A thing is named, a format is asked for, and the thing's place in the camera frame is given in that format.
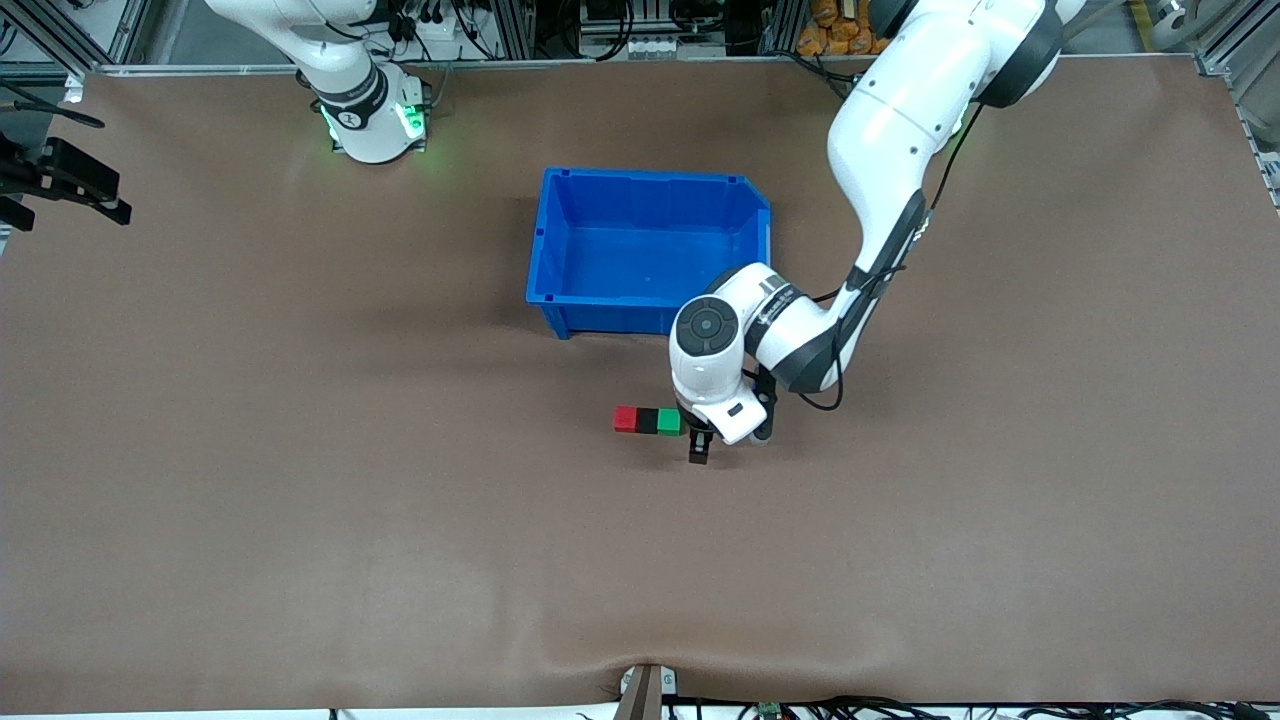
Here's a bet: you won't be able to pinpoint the blue plastic storage bin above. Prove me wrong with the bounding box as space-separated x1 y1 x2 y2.
525 167 775 341

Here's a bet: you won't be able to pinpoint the orange snack bags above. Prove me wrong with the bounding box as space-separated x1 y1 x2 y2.
797 0 893 57

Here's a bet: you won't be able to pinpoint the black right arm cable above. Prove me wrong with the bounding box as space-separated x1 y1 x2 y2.
0 78 107 130

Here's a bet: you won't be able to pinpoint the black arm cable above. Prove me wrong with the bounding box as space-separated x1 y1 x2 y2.
0 78 107 130
797 100 986 413

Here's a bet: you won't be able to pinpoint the brown table edge bracket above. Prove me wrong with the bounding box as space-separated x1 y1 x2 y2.
618 663 679 720

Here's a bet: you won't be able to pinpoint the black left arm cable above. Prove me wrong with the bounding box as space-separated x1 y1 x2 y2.
797 100 986 413

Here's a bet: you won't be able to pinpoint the aluminium table edge rail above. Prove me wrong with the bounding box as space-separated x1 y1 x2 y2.
85 55 863 79

